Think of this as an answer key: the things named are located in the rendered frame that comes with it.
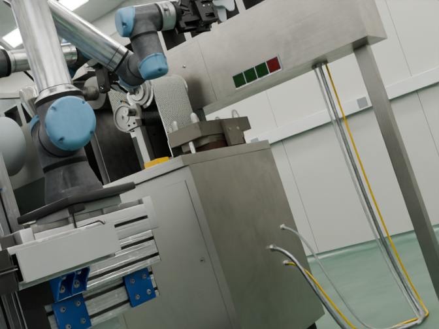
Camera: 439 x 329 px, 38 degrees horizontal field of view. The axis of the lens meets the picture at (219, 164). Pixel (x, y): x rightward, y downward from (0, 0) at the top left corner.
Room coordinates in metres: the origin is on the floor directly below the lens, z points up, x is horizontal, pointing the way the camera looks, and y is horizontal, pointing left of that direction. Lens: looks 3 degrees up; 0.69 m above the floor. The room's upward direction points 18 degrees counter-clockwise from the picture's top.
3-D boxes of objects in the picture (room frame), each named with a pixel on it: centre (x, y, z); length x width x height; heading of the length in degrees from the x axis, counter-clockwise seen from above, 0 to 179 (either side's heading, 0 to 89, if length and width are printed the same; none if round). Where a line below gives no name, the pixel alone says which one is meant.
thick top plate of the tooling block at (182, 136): (2.70, -0.01, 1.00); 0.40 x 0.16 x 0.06; 147
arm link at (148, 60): (1.66, 0.09, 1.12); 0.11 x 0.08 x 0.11; 26
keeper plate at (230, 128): (2.67, -0.10, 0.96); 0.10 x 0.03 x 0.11; 147
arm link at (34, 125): (1.64, 0.38, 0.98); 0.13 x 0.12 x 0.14; 26
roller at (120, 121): (2.83, 0.26, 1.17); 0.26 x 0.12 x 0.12; 147
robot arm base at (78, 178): (1.64, 0.38, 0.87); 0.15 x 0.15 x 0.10
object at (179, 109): (2.74, 0.11, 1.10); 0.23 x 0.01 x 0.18; 147
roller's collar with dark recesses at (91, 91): (2.78, 0.45, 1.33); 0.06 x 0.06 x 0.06; 57
